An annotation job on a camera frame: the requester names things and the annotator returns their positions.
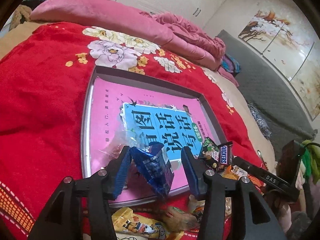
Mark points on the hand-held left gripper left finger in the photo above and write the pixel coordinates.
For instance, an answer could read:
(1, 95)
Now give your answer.
(117, 185)

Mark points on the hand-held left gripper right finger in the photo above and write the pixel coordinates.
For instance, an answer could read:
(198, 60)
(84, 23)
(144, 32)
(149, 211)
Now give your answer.
(197, 187)

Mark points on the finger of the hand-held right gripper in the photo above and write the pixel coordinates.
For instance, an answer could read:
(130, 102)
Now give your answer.
(247, 166)

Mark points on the orange snack packet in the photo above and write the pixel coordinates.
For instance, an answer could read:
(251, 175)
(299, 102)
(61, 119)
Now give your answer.
(228, 173)

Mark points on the brown chocolate bar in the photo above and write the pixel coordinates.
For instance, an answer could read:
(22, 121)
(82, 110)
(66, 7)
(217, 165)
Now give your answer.
(225, 153)

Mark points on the clear pastry packet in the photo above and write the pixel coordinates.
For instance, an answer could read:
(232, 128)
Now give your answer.
(180, 218)

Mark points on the clear brown candy packet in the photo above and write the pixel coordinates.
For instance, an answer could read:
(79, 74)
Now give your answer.
(112, 147)

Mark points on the green black snack packet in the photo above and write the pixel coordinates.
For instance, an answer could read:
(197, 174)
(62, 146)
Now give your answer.
(208, 150)

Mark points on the blue biscuit packet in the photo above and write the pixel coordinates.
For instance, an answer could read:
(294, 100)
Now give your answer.
(155, 170)

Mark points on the grey box tray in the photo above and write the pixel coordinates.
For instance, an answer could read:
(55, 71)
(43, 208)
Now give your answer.
(86, 120)

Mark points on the person's pink clothing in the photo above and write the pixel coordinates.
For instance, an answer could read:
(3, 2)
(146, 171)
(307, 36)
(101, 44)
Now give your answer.
(283, 215)

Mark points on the green yellow cloth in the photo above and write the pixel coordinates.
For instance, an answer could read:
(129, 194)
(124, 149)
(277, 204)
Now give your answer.
(311, 160)

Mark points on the grey patterned cloth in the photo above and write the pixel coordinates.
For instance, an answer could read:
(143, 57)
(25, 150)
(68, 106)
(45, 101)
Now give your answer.
(260, 122)

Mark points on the yellow cartoon snack packet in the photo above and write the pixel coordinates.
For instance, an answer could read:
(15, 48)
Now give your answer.
(140, 227)

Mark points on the pink book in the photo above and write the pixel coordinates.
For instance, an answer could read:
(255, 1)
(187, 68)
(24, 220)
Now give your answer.
(107, 110)

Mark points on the grey padded headboard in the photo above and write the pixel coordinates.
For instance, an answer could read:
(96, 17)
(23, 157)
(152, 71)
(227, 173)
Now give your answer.
(262, 85)

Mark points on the teal purple cloth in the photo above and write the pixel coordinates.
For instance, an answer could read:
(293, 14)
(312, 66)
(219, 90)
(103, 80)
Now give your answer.
(231, 63)

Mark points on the red floral blanket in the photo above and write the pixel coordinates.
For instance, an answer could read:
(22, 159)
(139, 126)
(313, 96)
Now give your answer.
(37, 92)

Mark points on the crumpled pink sheet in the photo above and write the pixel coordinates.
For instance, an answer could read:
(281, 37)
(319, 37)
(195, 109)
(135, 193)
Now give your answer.
(185, 30)

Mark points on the pink velvet quilt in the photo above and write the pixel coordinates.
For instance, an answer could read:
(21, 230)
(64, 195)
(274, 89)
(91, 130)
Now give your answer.
(87, 12)

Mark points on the tan fuzzy cloth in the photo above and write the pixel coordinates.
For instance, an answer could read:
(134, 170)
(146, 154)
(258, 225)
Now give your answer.
(21, 15)

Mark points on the flower wall painting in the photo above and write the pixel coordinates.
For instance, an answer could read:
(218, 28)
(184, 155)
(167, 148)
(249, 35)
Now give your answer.
(275, 30)

